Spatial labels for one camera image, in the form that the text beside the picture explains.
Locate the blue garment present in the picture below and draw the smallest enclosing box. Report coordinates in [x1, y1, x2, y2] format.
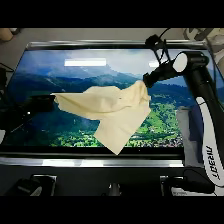
[188, 103, 205, 164]

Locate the silver frame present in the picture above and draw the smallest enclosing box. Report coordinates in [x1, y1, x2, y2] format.
[0, 153, 224, 197]

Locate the cream shirt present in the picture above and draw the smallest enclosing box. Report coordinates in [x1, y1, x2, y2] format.
[53, 79, 153, 156]

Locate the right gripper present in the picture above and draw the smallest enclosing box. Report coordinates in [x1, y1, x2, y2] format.
[142, 65, 171, 89]

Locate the black cable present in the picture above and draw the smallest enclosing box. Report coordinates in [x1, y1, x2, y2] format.
[156, 27, 176, 65]

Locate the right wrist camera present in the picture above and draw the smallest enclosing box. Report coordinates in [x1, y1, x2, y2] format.
[144, 33, 168, 65]

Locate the grey garment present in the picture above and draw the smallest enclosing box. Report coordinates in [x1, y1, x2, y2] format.
[175, 106, 201, 168]

